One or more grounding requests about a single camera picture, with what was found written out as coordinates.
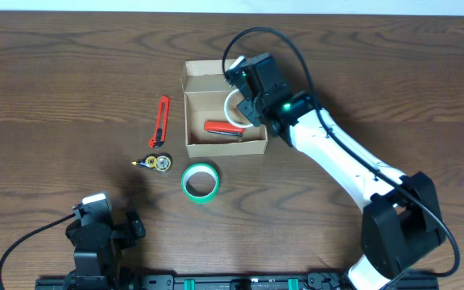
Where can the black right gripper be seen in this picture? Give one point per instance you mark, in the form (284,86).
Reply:
(244,97)

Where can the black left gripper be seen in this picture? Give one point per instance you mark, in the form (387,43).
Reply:
(126,232)

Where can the white tape roll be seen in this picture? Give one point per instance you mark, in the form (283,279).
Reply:
(227,115)

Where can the red stapler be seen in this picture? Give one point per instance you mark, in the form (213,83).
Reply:
(223,128)

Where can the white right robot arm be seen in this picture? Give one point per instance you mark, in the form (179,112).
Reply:
(401,216)

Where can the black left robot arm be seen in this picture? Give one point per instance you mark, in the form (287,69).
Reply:
(101,265)

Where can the open cardboard box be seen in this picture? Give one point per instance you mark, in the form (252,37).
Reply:
(205,90)

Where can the black yellow correction tape dispenser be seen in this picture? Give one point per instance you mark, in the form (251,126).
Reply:
(157,162)

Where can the red utility knife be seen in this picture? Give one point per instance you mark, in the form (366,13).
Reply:
(158,138)

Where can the green tape roll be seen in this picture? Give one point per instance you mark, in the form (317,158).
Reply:
(193,170)

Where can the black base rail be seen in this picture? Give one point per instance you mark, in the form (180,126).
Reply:
(313,280)

